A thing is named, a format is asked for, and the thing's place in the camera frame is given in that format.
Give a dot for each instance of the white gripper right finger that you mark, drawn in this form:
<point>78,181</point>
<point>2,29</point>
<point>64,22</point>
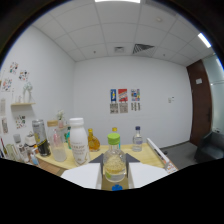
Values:
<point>146,173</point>

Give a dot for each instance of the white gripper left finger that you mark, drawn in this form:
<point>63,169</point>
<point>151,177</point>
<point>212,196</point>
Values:
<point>83,175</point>

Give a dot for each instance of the clear bottle green cap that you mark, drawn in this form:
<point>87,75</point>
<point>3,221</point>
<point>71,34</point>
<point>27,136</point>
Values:
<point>114,160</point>

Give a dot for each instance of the wooden two-tier shelf rack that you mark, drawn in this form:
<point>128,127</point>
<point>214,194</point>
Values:
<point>146,155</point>

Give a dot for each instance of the large white bottle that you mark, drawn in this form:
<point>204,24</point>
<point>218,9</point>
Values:
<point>79,143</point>

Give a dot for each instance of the clear jar cork lid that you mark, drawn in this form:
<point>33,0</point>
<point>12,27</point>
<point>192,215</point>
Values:
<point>57,155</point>

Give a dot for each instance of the clear bottle blue cap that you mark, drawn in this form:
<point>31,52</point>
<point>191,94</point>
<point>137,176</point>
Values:
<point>137,141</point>

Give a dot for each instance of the amber liquid bottle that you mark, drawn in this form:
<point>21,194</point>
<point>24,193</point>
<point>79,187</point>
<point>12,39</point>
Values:
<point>93,142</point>

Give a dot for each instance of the small pink bottle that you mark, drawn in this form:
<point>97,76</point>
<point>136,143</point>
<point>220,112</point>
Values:
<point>57,141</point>

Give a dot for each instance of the blue bottle yellow cap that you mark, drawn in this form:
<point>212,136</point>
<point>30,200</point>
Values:
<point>114,129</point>

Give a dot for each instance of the black silver tall can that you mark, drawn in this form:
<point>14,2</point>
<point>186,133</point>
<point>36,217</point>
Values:
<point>41,138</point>

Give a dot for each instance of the white countertop appliance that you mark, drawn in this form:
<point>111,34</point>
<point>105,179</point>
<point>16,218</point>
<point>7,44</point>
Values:
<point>30,140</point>

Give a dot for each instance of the black sofa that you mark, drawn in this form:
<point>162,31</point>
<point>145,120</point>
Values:
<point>211,146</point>

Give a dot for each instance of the brown door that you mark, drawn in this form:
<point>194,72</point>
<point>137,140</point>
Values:
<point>200,106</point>

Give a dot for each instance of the white flower ornament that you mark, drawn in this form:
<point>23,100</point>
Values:
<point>27,91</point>

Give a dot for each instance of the white door sign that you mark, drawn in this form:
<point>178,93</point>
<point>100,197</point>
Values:
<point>199,81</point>

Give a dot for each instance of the ceiling air vent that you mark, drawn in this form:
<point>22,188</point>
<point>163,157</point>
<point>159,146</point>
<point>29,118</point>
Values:
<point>143,48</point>

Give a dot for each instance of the square ceiling fixture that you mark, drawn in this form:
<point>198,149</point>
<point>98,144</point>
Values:
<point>119,49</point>

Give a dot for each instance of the ceiling light panel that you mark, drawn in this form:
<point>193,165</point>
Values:
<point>204,40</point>

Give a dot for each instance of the white wall switch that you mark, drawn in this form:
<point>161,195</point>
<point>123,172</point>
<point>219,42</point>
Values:
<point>171,99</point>

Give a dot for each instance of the colourful wall poster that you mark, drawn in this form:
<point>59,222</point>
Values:
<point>135,94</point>

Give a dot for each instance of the red wall poster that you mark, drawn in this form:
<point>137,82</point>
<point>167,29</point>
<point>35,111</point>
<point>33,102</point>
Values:
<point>122,95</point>

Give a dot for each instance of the floral wall sticker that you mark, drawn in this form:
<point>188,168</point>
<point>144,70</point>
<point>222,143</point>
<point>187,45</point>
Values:
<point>13,68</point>
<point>6,85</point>
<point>24,75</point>
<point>20,122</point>

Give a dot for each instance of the blue wall poster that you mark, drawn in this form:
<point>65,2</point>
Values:
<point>113,95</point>

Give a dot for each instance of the wooden wall shelf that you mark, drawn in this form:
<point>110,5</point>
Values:
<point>22,104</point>

